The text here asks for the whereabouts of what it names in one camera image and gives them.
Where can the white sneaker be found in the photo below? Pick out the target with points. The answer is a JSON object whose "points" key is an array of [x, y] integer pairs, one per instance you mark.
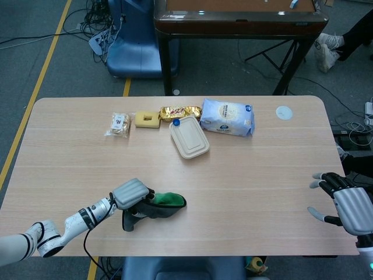
{"points": [[326, 56], [330, 39]]}

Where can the white blue tissue pack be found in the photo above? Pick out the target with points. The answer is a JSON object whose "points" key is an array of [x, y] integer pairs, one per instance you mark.
{"points": [[227, 116]]}

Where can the small blue bottle cap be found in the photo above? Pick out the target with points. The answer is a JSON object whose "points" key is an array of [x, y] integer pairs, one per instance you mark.
{"points": [[176, 122]]}

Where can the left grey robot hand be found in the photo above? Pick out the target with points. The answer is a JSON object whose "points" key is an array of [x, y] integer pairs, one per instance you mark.
{"points": [[129, 194]]}

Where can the white power strip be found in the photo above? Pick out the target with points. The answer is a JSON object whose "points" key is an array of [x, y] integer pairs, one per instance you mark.
{"points": [[369, 112]]}

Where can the person's leg in black trousers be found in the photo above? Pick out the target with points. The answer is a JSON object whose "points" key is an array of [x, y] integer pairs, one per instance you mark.
{"points": [[358, 32]]}

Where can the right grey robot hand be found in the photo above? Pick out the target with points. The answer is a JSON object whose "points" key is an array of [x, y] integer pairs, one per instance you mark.
{"points": [[352, 210]]}

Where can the dark wood mahjong table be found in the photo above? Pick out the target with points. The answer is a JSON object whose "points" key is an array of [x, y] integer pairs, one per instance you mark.
{"points": [[233, 26]]}

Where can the green and grey microfibre cloth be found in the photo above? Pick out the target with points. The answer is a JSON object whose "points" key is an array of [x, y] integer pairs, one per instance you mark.
{"points": [[166, 204]]}

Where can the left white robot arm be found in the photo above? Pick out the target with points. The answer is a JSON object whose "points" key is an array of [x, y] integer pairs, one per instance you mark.
{"points": [[73, 221]]}

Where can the clear bag of biscuits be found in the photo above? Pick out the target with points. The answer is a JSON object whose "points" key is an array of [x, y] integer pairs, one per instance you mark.
{"points": [[118, 124]]}

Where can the blue grey robot torso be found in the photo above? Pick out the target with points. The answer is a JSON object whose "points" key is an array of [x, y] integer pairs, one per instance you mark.
{"points": [[175, 268]]}

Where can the gold foil snack packet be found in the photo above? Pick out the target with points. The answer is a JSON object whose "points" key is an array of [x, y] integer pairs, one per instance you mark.
{"points": [[175, 112]]}

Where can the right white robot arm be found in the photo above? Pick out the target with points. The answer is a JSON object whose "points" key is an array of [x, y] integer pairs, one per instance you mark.
{"points": [[365, 251]]}

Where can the beige lidded food container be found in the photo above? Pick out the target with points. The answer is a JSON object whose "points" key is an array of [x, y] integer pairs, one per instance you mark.
{"points": [[189, 140]]}

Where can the white round floor disc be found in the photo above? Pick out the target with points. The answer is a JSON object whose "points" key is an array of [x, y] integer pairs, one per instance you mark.
{"points": [[176, 92]]}

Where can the white round sticker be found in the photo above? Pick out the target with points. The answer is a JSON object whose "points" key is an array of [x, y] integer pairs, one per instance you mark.
{"points": [[284, 112]]}

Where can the blue white mahjong tile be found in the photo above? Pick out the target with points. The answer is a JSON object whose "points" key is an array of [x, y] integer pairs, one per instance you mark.
{"points": [[294, 3]]}

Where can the yellow sponge with green base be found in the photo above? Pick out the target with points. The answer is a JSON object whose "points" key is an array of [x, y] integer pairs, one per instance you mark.
{"points": [[140, 122]]}

